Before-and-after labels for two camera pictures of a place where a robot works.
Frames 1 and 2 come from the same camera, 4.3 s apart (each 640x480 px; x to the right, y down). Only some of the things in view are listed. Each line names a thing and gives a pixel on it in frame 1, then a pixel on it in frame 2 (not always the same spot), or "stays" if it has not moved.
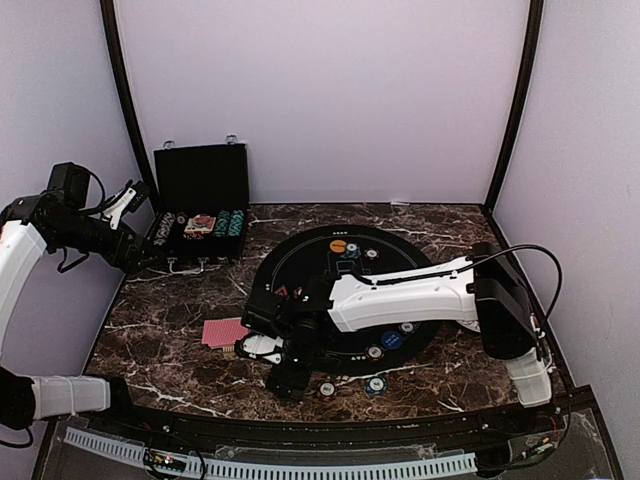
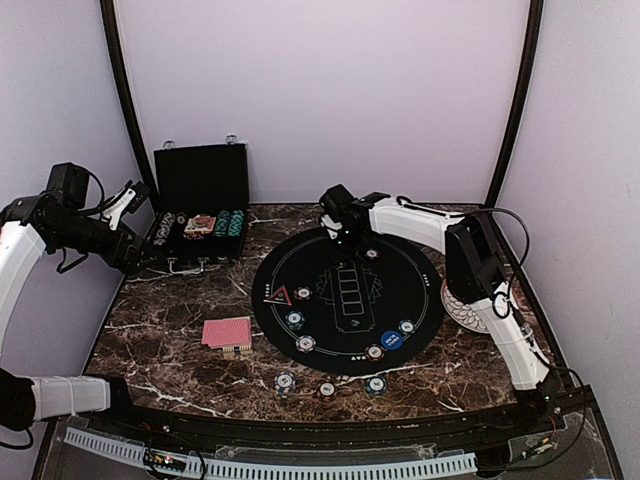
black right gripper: (290, 385) to (336, 257)
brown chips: (374, 352) stays
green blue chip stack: (376, 385) stays
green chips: (407, 328) stays
